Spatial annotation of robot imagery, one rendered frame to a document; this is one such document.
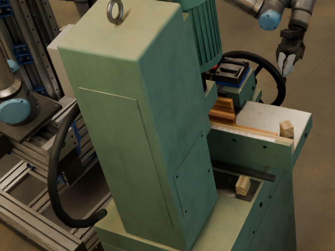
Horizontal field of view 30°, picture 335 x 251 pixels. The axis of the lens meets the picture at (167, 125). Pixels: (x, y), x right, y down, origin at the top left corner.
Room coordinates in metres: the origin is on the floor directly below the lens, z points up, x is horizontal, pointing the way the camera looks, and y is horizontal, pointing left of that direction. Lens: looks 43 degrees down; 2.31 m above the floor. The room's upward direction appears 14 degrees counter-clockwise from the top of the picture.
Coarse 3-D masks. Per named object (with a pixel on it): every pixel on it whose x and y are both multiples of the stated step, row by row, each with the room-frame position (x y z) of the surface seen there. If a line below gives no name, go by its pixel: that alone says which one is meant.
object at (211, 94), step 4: (208, 80) 1.49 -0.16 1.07; (208, 84) 1.47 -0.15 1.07; (212, 84) 1.47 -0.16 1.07; (208, 88) 1.45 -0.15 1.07; (212, 88) 1.46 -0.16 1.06; (204, 92) 1.44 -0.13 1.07; (208, 92) 1.44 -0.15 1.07; (212, 92) 1.45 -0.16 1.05; (216, 92) 1.47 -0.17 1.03; (208, 96) 1.43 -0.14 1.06; (212, 96) 1.45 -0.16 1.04; (216, 96) 1.47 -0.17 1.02; (208, 100) 1.43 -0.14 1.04; (212, 100) 1.45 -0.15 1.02; (208, 104) 1.42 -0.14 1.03; (212, 104) 1.44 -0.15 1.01; (208, 108) 1.42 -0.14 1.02; (208, 112) 1.42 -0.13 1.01
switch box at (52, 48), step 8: (72, 24) 1.33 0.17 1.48; (64, 32) 1.30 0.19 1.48; (56, 40) 1.28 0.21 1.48; (48, 48) 1.26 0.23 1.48; (56, 48) 1.25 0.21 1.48; (56, 56) 1.25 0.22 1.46; (56, 64) 1.25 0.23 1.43; (56, 72) 1.26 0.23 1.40; (64, 72) 1.24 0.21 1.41; (64, 80) 1.25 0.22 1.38; (64, 88) 1.26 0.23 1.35; (72, 96) 1.25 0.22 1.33
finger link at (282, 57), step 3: (279, 54) 1.78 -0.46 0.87; (282, 54) 1.77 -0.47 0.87; (279, 57) 1.77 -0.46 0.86; (282, 57) 1.76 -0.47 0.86; (285, 57) 1.75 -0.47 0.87; (279, 60) 1.76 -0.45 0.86; (282, 60) 1.75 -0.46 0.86; (285, 60) 1.76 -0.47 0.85; (279, 63) 1.75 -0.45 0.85; (282, 63) 1.74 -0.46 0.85; (279, 66) 1.74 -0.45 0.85; (282, 66) 1.73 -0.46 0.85; (279, 69) 1.73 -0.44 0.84; (282, 69) 1.72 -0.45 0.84; (282, 72) 1.71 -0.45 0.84
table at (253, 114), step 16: (256, 96) 1.58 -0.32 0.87; (240, 112) 1.49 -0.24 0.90; (256, 112) 1.48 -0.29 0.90; (272, 112) 1.46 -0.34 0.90; (288, 112) 1.44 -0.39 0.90; (304, 112) 1.42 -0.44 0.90; (272, 128) 1.39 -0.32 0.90; (304, 128) 1.35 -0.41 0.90; (208, 144) 1.41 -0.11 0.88; (224, 144) 1.37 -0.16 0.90; (256, 160) 1.31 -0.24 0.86; (272, 160) 1.28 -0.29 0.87; (288, 160) 1.25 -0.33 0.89
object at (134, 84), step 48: (144, 0) 1.29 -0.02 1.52; (96, 48) 1.15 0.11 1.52; (144, 48) 1.11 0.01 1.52; (96, 96) 1.15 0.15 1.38; (144, 96) 1.08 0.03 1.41; (192, 96) 1.22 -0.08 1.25; (96, 144) 1.19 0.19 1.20; (144, 144) 1.10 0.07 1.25; (192, 144) 1.18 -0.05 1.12; (144, 192) 1.12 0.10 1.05; (192, 192) 1.14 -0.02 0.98; (192, 240) 1.10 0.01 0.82
